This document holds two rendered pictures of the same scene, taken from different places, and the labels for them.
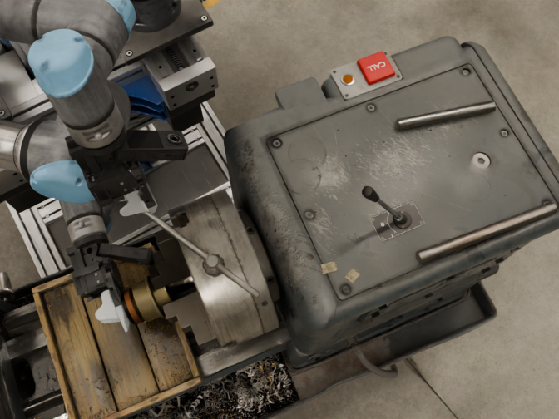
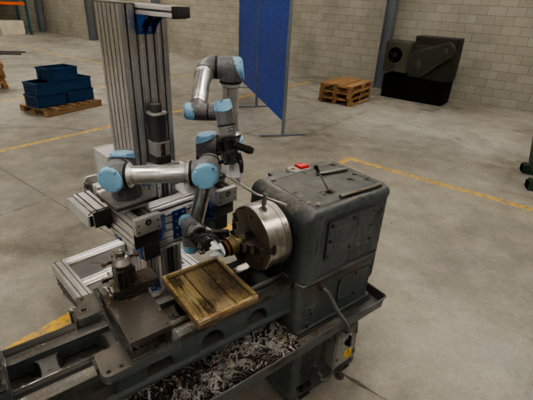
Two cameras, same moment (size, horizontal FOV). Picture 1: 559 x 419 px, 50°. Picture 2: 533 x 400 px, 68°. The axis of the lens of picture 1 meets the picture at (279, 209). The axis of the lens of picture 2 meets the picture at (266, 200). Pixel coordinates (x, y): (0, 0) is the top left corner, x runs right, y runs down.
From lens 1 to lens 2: 1.34 m
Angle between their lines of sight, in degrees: 44
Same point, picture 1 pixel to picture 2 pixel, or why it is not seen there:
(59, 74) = (225, 102)
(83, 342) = (192, 293)
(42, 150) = (197, 163)
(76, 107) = (227, 116)
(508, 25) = not seen: hidden behind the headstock
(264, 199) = (275, 194)
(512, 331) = (404, 355)
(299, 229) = (292, 196)
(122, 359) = (214, 296)
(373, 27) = not seen: hidden behind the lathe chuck
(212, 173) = not seen: hidden behind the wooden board
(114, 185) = (231, 156)
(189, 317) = (252, 244)
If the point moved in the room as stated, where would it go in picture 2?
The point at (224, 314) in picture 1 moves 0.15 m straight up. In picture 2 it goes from (270, 226) to (273, 195)
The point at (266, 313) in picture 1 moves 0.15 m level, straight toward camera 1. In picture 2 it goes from (287, 229) to (299, 248)
